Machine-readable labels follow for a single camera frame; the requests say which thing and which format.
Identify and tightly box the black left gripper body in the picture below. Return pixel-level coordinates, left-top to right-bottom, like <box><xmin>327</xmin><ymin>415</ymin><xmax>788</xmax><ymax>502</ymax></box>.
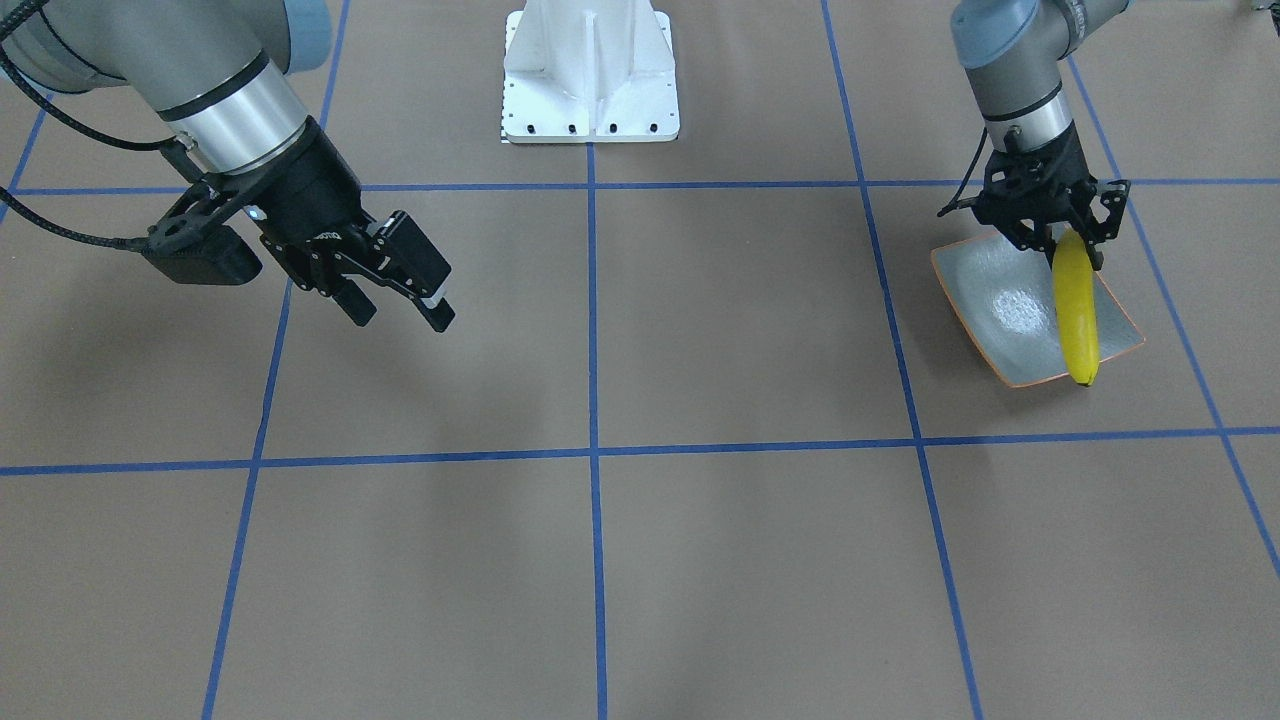
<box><xmin>972</xmin><ymin>126</ymin><xmax>1100</xmax><ymax>250</ymax></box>

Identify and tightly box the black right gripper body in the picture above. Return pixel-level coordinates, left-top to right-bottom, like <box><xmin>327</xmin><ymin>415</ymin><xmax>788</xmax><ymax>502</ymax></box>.
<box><xmin>250</xmin><ymin>117</ymin><xmax>401</xmax><ymax>299</ymax></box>

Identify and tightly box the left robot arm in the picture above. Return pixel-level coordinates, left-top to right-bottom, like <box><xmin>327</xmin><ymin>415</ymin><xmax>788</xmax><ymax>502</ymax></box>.
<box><xmin>938</xmin><ymin>1</ymin><xmax>1132</xmax><ymax>272</ymax></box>

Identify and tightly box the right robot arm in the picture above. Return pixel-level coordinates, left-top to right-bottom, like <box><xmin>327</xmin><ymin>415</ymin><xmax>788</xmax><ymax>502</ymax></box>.
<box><xmin>3</xmin><ymin>1</ymin><xmax>454</xmax><ymax>332</ymax></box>

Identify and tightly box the grey square plate orange rim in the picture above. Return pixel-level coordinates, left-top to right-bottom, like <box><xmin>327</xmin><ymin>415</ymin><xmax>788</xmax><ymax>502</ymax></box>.
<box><xmin>931</xmin><ymin>234</ymin><xmax>1146</xmax><ymax>388</ymax></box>

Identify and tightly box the brown paper table cover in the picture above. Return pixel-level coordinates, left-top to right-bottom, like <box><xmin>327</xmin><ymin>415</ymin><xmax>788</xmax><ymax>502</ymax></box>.
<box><xmin>3</xmin><ymin>1</ymin><xmax>1279</xmax><ymax>719</ymax></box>

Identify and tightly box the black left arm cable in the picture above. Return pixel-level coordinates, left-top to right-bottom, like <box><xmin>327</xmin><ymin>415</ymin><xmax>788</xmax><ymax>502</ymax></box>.
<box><xmin>938</xmin><ymin>120</ymin><xmax>1001</xmax><ymax>219</ymax></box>

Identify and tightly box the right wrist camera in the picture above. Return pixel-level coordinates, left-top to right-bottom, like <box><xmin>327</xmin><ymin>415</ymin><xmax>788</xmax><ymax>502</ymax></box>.
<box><xmin>140</xmin><ymin>174</ymin><xmax>262</xmax><ymax>286</ymax></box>

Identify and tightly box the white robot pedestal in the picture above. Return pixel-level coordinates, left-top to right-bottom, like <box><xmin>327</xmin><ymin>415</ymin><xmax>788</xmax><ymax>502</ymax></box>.
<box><xmin>500</xmin><ymin>1</ymin><xmax>681</xmax><ymax>145</ymax></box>

